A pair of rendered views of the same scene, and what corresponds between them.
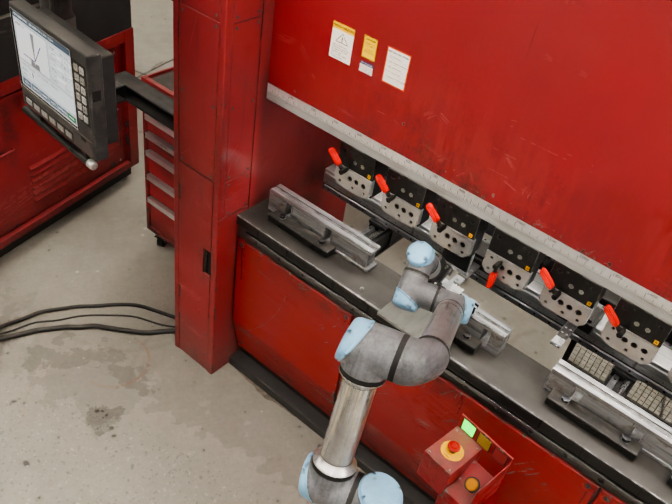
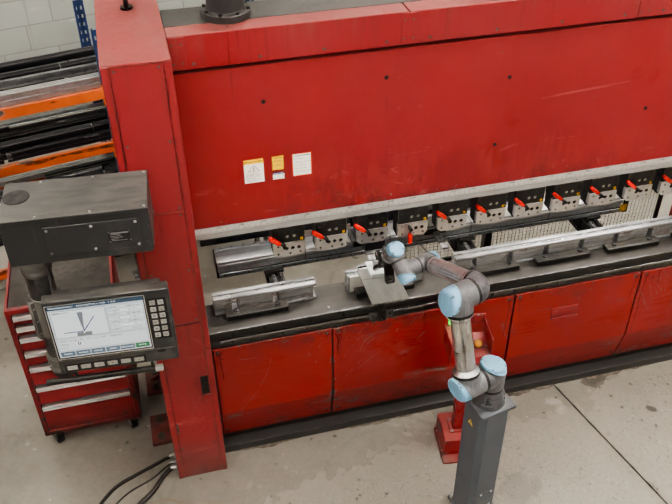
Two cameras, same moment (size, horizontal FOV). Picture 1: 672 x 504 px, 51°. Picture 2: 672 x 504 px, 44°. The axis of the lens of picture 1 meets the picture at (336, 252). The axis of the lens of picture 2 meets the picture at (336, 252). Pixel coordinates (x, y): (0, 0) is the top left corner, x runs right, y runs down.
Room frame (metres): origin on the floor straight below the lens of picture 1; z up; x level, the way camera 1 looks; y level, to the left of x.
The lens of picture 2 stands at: (-0.19, 2.07, 3.53)
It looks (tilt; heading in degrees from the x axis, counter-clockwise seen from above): 38 degrees down; 312
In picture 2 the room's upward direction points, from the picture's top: straight up
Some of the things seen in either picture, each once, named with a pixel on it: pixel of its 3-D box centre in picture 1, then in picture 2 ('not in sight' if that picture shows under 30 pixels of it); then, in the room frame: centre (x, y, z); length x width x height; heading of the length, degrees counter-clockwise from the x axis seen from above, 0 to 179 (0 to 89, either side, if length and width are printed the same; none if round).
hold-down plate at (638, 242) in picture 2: not in sight; (630, 244); (0.99, -1.54, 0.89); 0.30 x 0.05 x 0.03; 57
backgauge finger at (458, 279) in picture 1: (474, 264); (365, 244); (1.94, -0.49, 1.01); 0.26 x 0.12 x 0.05; 147
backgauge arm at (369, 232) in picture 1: (395, 222); (271, 263); (2.38, -0.22, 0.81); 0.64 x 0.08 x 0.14; 147
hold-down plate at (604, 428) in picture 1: (592, 423); (490, 269); (1.43, -0.87, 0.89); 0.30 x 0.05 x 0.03; 57
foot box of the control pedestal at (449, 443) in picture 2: not in sight; (457, 436); (1.27, -0.48, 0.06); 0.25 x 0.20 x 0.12; 138
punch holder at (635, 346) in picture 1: (639, 325); (488, 204); (1.49, -0.87, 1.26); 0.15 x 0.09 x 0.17; 57
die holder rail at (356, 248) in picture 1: (322, 226); (264, 295); (2.11, 0.07, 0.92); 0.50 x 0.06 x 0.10; 57
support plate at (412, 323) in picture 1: (422, 308); (382, 284); (1.69, -0.31, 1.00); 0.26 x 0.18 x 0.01; 147
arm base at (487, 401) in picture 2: not in sight; (489, 390); (1.00, -0.22, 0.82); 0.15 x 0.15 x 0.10
